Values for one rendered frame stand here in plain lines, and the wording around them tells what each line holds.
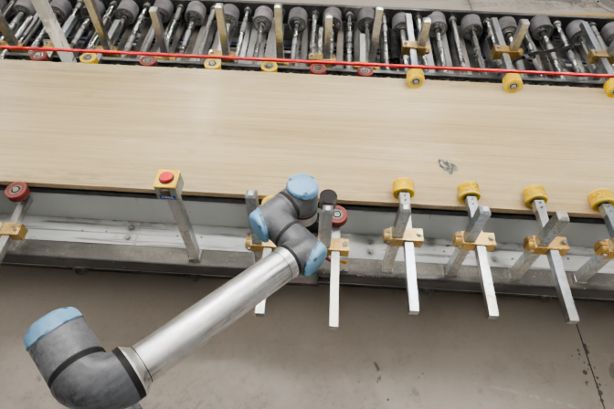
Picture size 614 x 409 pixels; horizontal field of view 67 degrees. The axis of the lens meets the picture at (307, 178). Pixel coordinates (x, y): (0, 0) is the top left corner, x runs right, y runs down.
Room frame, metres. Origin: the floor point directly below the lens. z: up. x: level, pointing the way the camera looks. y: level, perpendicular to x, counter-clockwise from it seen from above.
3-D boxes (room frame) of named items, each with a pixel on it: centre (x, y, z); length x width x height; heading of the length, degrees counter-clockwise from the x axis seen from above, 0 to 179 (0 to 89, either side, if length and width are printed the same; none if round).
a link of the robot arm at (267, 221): (0.69, 0.09, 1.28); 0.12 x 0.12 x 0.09; 44
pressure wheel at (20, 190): (1.05, 1.13, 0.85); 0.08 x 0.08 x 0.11
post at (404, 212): (0.84, -0.32, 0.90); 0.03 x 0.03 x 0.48; 87
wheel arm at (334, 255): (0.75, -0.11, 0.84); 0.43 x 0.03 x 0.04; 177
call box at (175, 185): (0.88, 0.44, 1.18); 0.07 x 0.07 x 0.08; 87
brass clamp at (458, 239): (0.83, -0.59, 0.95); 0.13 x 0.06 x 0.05; 87
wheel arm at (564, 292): (0.79, -0.86, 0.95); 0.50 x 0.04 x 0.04; 177
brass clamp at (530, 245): (0.82, -0.84, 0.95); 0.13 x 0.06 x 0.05; 87
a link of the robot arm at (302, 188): (0.78, 0.01, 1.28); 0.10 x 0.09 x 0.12; 134
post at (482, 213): (0.83, -0.57, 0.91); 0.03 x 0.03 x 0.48; 87
